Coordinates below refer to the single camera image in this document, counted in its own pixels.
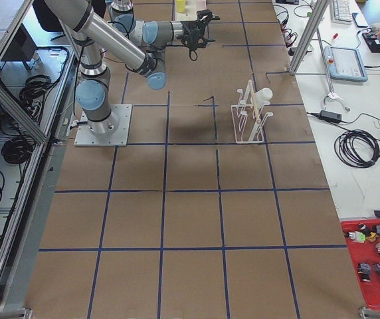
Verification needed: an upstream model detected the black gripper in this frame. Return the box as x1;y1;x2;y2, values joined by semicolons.
180;9;215;60

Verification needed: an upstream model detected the white ikea cup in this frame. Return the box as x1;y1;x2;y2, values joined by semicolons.
253;88;273;104

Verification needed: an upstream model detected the yellow cup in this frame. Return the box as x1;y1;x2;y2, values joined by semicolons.
175;0;186;13

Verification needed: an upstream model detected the cream bunny tray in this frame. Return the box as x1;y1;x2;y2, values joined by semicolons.
173;0;207;21

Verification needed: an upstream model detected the white keyboard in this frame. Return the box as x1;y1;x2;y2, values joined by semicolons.
330;0;352;24

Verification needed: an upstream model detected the blue teach pendant tablet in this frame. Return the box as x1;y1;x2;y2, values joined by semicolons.
324;46;368;82

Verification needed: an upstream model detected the black power adapter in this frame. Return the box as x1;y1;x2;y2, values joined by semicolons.
319;110;342;124

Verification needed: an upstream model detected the red parts tray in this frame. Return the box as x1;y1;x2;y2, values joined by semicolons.
341;219;380;310

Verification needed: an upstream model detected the white wire cup rack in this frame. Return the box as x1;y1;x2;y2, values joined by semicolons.
231;80;274;144

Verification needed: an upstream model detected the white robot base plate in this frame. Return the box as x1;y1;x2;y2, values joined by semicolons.
74;104;132;147

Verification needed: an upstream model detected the aluminium frame post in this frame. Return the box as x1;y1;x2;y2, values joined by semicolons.
288;0;329;75

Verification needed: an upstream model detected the coiled black cable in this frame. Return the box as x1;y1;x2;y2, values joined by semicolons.
334;129;380;169

